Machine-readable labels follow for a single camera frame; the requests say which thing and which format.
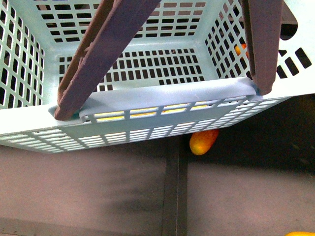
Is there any light blue plastic basket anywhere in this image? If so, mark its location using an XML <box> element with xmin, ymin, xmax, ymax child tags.
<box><xmin>0</xmin><ymin>0</ymin><xmax>315</xmax><ymax>153</ymax></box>

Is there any brown basket handle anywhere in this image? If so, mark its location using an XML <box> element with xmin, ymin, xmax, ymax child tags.
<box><xmin>54</xmin><ymin>0</ymin><xmax>284</xmax><ymax>121</ymax></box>

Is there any yellow lemon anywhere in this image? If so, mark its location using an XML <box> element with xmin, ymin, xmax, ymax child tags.
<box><xmin>91</xmin><ymin>101</ymin><xmax>213</xmax><ymax>122</ymax></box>

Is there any black display shelf unit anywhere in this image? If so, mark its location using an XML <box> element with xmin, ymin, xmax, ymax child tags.
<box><xmin>0</xmin><ymin>95</ymin><xmax>315</xmax><ymax>236</ymax></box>

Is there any orange mango under basket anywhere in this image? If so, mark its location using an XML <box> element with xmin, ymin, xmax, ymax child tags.
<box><xmin>189</xmin><ymin>129</ymin><xmax>220</xmax><ymax>155</ymax></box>

